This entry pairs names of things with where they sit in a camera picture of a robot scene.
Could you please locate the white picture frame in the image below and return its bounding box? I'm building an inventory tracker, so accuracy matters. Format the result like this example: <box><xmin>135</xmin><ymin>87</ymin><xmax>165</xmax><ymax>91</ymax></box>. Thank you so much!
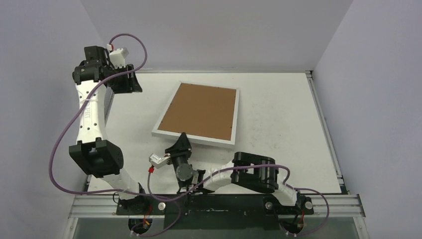
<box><xmin>151</xmin><ymin>81</ymin><xmax>240</xmax><ymax>148</ymax></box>

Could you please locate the brown backing board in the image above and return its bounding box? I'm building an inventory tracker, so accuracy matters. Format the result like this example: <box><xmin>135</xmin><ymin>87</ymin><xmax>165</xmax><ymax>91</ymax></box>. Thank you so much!
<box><xmin>157</xmin><ymin>83</ymin><xmax>237</xmax><ymax>141</ymax></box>

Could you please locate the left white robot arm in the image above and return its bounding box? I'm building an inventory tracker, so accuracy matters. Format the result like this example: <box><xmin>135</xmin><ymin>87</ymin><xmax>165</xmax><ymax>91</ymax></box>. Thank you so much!
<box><xmin>69</xmin><ymin>45</ymin><xmax>149</xmax><ymax>215</ymax></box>

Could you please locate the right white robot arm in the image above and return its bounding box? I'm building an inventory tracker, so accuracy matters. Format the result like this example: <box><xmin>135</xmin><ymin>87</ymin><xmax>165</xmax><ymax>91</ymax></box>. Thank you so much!
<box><xmin>165</xmin><ymin>133</ymin><xmax>313</xmax><ymax>214</ymax></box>

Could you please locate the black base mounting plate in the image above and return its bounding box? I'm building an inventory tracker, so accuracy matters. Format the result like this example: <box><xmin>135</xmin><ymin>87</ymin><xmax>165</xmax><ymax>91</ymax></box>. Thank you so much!
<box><xmin>115</xmin><ymin>194</ymin><xmax>314</xmax><ymax>234</ymax></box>

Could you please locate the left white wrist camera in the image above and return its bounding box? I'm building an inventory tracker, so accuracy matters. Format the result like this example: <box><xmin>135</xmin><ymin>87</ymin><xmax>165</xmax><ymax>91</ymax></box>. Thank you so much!
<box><xmin>106</xmin><ymin>44</ymin><xmax>129</xmax><ymax>69</ymax></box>

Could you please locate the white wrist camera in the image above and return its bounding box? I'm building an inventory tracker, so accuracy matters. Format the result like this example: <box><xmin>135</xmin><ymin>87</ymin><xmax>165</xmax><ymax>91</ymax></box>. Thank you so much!
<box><xmin>148</xmin><ymin>153</ymin><xmax>170</xmax><ymax>173</ymax></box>
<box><xmin>106</xmin><ymin>44</ymin><xmax>129</xmax><ymax>69</ymax></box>

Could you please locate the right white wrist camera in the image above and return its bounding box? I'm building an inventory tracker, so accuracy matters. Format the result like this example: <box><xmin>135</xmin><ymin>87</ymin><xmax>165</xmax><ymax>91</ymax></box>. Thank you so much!
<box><xmin>148</xmin><ymin>153</ymin><xmax>170</xmax><ymax>173</ymax></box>

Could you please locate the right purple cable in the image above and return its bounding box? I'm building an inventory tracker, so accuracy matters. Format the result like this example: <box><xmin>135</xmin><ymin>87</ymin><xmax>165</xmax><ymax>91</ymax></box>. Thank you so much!
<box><xmin>146</xmin><ymin>164</ymin><xmax>330</xmax><ymax>238</ymax></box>

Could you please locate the aluminium front rail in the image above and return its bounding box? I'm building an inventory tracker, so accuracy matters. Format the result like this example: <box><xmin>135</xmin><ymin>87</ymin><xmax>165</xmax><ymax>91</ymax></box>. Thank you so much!
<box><xmin>69</xmin><ymin>194</ymin><xmax>366</xmax><ymax>218</ymax></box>

